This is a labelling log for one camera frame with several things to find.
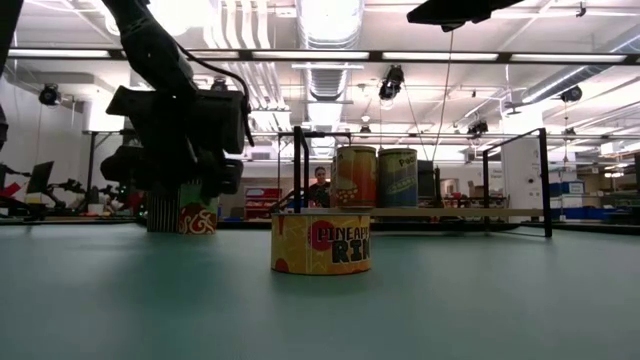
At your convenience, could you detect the peas tin can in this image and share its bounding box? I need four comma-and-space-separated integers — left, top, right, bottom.
377, 147, 419, 209

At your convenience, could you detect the black monitor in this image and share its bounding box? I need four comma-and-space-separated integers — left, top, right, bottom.
25, 160, 55, 195

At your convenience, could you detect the tall tin can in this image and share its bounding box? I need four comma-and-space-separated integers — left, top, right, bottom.
417, 159, 436, 209

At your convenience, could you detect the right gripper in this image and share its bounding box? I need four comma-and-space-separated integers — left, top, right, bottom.
407, 0, 524, 32

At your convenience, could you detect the corn tin can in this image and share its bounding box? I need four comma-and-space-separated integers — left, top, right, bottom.
332, 145, 378, 209

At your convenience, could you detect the person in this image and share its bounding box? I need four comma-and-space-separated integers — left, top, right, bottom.
308, 166, 332, 209

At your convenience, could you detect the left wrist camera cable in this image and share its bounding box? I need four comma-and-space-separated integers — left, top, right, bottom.
172, 42, 256, 149

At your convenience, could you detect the green red tin can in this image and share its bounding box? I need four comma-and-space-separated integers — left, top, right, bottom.
178, 182, 219, 236

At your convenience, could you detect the black ceiling spotlight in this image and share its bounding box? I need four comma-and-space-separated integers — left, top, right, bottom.
378, 64, 405, 101
38, 83, 62, 107
559, 85, 584, 104

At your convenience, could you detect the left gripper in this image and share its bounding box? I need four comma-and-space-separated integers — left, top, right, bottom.
99, 84, 249, 199

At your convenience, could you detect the green table mat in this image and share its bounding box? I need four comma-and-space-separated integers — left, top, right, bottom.
0, 222, 640, 360

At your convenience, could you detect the short pineapple rings can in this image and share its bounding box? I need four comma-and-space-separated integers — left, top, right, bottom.
270, 212, 372, 276

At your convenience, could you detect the silver air duct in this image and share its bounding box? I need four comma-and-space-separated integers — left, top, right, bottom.
294, 0, 367, 104

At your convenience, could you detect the red storage cabinet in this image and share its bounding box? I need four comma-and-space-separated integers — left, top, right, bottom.
244, 187, 282, 220

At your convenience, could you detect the white column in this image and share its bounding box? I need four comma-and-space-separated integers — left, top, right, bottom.
501, 107, 546, 224

